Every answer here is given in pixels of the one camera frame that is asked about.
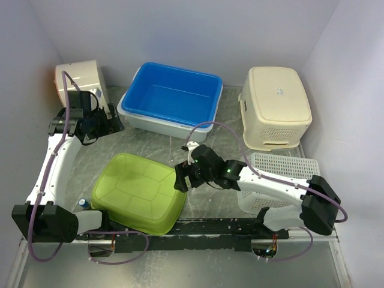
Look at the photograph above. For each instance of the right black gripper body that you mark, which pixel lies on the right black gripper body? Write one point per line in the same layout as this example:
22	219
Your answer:
197	176

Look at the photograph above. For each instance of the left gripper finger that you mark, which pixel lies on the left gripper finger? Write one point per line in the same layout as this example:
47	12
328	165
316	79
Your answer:
113	111
115	125

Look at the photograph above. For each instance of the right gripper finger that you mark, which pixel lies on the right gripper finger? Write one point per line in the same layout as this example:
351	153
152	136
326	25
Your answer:
181	183
182	170

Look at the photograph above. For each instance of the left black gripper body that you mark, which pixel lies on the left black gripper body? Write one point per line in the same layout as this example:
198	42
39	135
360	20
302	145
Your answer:
100	124

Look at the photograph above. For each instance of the green plastic tub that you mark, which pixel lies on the green plastic tub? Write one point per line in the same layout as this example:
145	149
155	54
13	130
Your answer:
139	193

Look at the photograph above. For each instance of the large cream perforated basket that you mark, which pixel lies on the large cream perforated basket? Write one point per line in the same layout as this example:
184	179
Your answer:
274	108

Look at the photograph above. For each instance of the white perforated basket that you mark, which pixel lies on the white perforated basket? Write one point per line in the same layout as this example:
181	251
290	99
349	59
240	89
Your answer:
252	202

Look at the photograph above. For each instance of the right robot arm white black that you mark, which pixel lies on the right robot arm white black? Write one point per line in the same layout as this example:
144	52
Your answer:
312	203

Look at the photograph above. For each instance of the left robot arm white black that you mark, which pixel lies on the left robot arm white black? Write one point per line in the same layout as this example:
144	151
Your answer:
42	218

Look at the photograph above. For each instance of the cream cylindrical appliance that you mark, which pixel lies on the cream cylindrical appliance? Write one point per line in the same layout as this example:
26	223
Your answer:
86	74

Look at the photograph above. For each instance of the blue plastic tub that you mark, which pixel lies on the blue plastic tub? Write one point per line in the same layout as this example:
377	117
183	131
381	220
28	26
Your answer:
173	94

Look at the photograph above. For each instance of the small blue capped bottle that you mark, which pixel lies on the small blue capped bottle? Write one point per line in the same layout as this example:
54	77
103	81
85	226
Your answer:
84	204

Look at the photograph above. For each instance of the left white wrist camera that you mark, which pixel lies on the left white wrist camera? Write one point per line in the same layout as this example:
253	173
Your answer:
96	95

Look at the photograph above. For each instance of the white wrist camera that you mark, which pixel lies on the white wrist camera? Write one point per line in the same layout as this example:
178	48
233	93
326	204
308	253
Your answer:
189	148
96	95

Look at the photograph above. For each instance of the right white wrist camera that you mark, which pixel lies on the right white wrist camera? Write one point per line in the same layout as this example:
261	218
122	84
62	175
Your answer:
189	148

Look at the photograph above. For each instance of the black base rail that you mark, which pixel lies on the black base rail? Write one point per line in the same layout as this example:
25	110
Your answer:
238	234

